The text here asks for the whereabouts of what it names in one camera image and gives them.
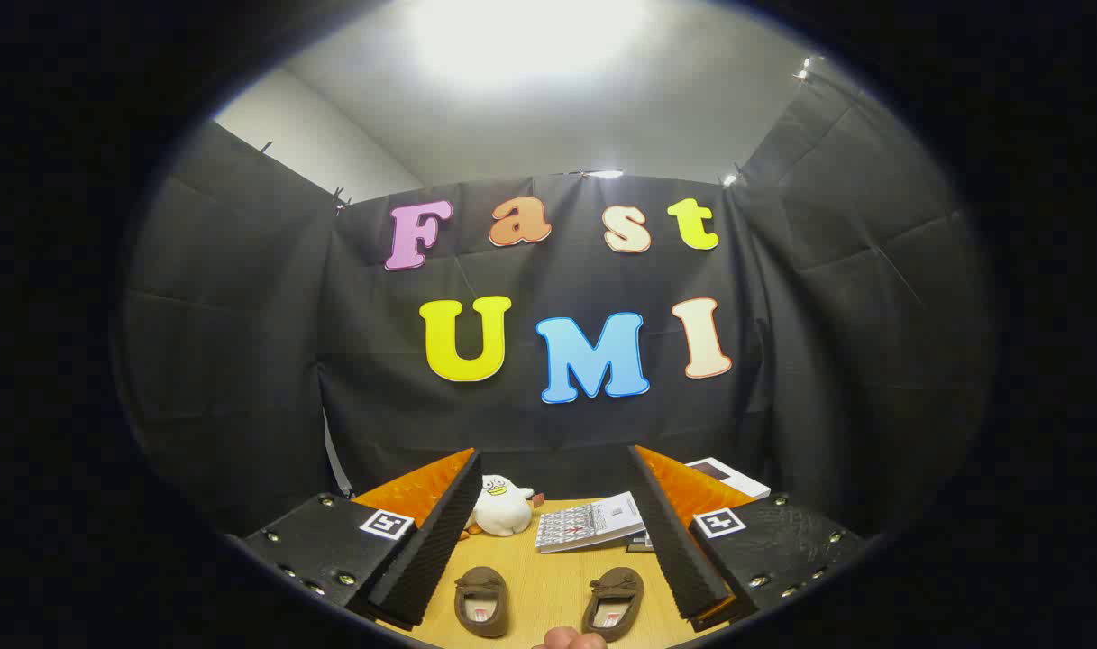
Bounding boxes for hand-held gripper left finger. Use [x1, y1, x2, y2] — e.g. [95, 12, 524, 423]
[228, 448, 483, 632]

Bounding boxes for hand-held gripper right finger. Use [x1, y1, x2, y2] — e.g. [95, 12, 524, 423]
[627, 444, 873, 632]

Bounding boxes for brown fuzzy shoe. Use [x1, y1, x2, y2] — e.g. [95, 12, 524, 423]
[453, 566, 511, 639]
[581, 567, 645, 643]

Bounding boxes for white duck plush toy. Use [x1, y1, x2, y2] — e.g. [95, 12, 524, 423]
[462, 475, 545, 538]

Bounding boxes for white portrait cover book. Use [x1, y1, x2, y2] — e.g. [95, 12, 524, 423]
[683, 457, 772, 502]

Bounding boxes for grey patterned cover book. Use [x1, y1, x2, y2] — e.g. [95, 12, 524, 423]
[536, 491, 646, 553]

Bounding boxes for ceiling light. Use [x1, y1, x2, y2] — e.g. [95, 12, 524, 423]
[408, 0, 653, 96]

